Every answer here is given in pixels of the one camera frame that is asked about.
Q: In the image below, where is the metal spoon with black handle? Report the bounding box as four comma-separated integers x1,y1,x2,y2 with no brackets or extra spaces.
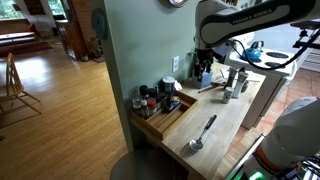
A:
189,115,217,152

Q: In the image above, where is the white wall outlet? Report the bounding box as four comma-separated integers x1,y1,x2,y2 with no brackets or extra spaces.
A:
172,56,180,73

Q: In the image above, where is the wooden chair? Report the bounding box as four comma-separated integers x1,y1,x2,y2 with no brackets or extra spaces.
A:
0,53,40,113

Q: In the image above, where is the small white container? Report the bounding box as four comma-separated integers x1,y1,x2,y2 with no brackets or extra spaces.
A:
222,87,234,104

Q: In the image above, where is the white stove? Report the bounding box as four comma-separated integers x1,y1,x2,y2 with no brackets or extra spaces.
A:
225,33,297,129

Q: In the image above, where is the wooden spoon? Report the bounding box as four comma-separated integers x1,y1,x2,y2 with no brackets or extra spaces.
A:
198,84,223,93

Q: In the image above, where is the blue kettle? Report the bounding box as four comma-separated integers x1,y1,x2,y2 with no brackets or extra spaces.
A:
242,41,264,62

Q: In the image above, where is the white lid spice bottle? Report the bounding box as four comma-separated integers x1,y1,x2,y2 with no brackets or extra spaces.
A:
141,99,149,119

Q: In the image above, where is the wall clock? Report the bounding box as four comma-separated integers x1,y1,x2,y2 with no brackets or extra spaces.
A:
168,0,188,8

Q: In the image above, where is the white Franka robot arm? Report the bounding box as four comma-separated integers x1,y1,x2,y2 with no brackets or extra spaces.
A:
195,0,320,180

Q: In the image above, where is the wooden organizer box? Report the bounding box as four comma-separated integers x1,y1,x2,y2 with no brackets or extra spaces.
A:
130,92,198,140

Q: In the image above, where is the blue tissue box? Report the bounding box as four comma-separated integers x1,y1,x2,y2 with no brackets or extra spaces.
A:
192,72,213,89

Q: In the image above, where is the pepper grinder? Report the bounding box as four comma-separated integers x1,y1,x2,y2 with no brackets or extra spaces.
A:
226,67,238,87

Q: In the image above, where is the black cap spice bottle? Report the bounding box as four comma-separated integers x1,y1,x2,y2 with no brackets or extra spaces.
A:
139,85,149,99

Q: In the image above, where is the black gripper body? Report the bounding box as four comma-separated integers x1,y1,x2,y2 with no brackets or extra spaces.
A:
195,49,213,74

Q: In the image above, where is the red lid spice jar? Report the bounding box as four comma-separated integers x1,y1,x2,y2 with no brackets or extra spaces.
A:
147,98,157,115

